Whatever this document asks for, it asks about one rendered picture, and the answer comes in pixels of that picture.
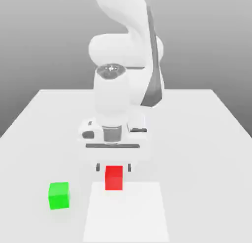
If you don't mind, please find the small green cube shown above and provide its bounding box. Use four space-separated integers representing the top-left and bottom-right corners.
48 181 71 210

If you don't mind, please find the small red cube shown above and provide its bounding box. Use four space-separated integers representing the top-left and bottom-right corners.
104 165 124 191

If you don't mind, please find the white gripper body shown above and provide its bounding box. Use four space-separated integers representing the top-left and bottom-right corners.
82 140 148 165

